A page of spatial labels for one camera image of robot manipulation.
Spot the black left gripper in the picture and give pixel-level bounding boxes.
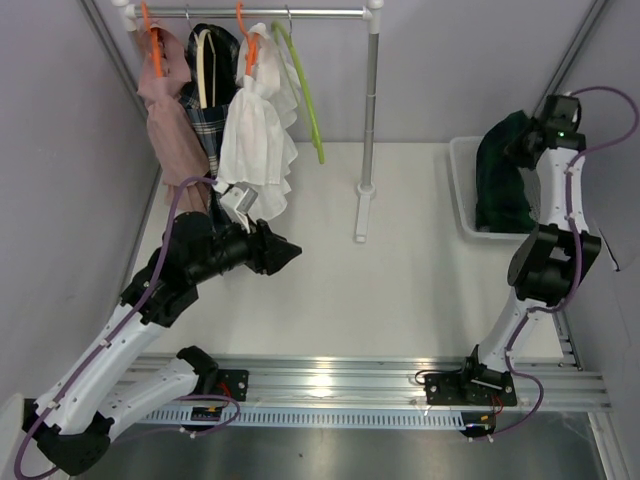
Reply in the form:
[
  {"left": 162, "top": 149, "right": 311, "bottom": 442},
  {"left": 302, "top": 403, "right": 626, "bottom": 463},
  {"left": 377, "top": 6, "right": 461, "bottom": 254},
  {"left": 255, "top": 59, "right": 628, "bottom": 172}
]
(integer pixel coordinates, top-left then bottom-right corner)
[{"left": 189, "top": 209, "right": 302, "bottom": 285}]

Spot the dark green plaid skirt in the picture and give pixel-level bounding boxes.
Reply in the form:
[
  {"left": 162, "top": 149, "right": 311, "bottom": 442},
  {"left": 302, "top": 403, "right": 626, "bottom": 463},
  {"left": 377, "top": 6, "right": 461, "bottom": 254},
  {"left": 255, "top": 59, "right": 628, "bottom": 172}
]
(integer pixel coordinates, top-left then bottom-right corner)
[{"left": 475, "top": 110, "right": 535, "bottom": 234}]

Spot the white pleated skirt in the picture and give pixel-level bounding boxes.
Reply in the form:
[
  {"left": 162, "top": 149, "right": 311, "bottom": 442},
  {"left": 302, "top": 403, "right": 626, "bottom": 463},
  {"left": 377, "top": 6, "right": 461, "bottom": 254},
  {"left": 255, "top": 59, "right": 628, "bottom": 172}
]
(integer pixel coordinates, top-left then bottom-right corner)
[{"left": 217, "top": 23, "right": 300, "bottom": 220}]

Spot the orange plastic hanger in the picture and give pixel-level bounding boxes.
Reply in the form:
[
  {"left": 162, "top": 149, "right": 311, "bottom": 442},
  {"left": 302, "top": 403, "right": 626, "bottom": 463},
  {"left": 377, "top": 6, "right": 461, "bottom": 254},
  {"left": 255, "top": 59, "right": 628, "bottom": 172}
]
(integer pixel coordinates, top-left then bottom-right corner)
[{"left": 235, "top": 1, "right": 258, "bottom": 77}]

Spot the green plastic hanger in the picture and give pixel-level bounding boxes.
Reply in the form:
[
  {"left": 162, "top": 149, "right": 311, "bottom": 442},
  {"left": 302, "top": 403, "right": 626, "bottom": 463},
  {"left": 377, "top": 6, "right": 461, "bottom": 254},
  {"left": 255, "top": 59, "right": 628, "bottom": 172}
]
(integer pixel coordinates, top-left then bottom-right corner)
[{"left": 270, "top": 20, "right": 325, "bottom": 165}]

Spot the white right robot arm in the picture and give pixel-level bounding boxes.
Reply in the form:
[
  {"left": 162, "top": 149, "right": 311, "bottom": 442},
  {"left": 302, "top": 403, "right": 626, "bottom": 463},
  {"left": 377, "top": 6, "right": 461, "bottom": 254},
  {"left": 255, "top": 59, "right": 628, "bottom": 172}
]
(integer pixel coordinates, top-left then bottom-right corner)
[{"left": 422, "top": 95, "right": 601, "bottom": 407}]

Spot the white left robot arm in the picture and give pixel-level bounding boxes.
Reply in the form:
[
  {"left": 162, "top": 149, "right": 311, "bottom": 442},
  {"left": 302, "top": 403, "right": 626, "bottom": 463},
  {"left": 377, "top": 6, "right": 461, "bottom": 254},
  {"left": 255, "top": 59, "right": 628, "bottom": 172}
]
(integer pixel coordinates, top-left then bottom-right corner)
[{"left": 23, "top": 212, "right": 302, "bottom": 476}]

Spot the pink skirt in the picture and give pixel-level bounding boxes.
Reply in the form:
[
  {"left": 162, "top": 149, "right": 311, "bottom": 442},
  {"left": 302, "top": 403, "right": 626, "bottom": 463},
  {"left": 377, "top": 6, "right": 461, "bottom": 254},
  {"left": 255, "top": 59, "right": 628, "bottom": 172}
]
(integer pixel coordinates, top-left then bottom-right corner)
[{"left": 137, "top": 27, "right": 209, "bottom": 204}]

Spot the navy plaid skirt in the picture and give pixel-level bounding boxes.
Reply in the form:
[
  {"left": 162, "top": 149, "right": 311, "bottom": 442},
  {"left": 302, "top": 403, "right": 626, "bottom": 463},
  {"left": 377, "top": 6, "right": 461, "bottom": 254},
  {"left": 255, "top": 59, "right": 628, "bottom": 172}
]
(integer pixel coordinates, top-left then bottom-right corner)
[{"left": 181, "top": 23, "right": 240, "bottom": 178}]

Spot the cream hanger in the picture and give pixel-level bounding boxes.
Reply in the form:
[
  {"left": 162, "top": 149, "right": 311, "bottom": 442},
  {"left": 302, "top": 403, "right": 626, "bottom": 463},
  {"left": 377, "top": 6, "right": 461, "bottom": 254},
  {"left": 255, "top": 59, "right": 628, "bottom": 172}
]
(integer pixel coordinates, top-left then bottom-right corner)
[{"left": 196, "top": 29, "right": 216, "bottom": 109}]

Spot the orange hanger with pink skirt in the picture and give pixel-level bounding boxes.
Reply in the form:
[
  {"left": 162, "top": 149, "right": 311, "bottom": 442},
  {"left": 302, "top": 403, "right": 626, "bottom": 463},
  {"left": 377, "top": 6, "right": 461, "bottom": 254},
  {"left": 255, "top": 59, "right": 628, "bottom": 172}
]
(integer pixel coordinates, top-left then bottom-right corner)
[{"left": 140, "top": 1, "right": 165, "bottom": 78}]

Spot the white plastic basket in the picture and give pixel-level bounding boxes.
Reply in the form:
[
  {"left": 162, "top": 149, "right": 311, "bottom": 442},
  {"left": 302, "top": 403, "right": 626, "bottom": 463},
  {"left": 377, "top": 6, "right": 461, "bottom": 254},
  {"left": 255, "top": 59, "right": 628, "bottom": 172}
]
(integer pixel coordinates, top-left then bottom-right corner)
[{"left": 449, "top": 136, "right": 540, "bottom": 243}]

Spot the silver clothes rack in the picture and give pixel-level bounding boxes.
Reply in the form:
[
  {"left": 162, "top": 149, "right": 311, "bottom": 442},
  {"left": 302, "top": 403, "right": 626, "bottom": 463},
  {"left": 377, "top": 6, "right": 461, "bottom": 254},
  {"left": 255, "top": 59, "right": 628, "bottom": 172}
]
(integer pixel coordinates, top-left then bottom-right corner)
[{"left": 110, "top": 0, "right": 385, "bottom": 244}]

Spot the white slotted cable duct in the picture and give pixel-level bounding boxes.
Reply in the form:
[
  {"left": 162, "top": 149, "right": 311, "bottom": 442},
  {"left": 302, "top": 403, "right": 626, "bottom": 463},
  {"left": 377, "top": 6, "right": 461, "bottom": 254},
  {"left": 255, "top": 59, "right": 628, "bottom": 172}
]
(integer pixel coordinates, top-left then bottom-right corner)
[{"left": 140, "top": 405, "right": 465, "bottom": 431}]

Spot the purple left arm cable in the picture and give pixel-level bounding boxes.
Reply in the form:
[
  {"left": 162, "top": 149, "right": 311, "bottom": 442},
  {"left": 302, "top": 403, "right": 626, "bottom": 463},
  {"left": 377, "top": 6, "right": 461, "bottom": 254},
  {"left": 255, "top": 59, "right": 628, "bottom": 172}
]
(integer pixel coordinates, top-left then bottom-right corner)
[{"left": 12, "top": 176, "right": 241, "bottom": 479}]

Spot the aluminium mounting rail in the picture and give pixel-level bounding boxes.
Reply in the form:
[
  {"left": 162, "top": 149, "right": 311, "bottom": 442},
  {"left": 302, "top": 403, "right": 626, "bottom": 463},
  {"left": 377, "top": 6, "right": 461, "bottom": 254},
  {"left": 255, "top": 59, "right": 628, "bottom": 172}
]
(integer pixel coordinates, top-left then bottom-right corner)
[{"left": 119, "top": 353, "right": 614, "bottom": 412}]

